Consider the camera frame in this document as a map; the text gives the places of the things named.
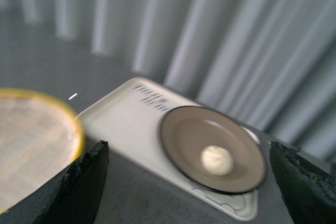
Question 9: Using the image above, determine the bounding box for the cream rectangular tray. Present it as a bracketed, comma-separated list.
[79, 77, 260, 221]

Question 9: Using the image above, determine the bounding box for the white steamed bun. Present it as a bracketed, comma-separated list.
[200, 145, 234, 176]

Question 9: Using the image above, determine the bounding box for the white steamer liner cloth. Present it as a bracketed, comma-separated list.
[0, 98, 76, 209]

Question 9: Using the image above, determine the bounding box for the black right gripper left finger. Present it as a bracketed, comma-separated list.
[1, 141, 109, 223]

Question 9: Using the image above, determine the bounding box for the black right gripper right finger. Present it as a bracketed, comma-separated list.
[269, 141, 335, 223]

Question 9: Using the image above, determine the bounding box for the yellow-rimmed bamboo steamer basket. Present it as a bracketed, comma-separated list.
[0, 88, 87, 213]

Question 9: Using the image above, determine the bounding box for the beige plate with black rim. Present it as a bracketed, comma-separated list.
[160, 106, 266, 195]

